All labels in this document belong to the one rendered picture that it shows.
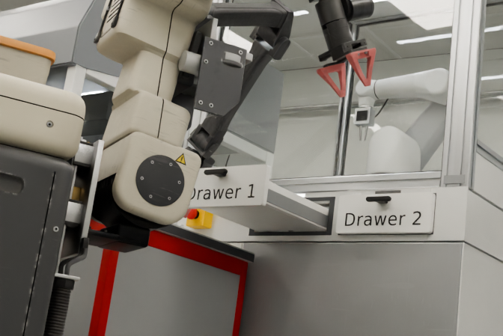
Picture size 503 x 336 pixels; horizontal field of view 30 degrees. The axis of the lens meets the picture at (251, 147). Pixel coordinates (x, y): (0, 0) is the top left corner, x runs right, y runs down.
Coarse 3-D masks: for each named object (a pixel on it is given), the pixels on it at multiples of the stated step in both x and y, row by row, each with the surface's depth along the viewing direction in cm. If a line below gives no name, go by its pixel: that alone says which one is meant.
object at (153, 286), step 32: (96, 224) 238; (96, 256) 234; (128, 256) 237; (160, 256) 246; (192, 256) 256; (224, 256) 267; (96, 288) 231; (128, 288) 236; (160, 288) 245; (192, 288) 256; (224, 288) 267; (96, 320) 228; (128, 320) 235; (160, 320) 245; (192, 320) 255; (224, 320) 266
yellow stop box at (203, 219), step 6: (198, 210) 292; (198, 216) 291; (204, 216) 290; (210, 216) 292; (186, 222) 293; (192, 222) 292; (198, 222) 290; (204, 222) 290; (210, 222) 292; (198, 228) 295; (204, 228) 293
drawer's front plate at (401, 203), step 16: (416, 192) 252; (432, 192) 249; (352, 208) 262; (368, 208) 259; (384, 208) 256; (400, 208) 253; (416, 208) 250; (432, 208) 248; (336, 224) 264; (352, 224) 260; (384, 224) 254; (400, 224) 251; (432, 224) 247
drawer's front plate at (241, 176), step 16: (208, 176) 254; (240, 176) 247; (256, 176) 244; (192, 192) 256; (208, 192) 252; (224, 192) 249; (240, 192) 246; (256, 192) 243; (192, 208) 256; (208, 208) 253
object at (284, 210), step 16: (272, 192) 247; (288, 192) 254; (224, 208) 258; (240, 208) 255; (256, 208) 252; (272, 208) 249; (288, 208) 253; (304, 208) 259; (320, 208) 266; (256, 224) 274; (272, 224) 271; (288, 224) 268; (304, 224) 265; (320, 224) 265
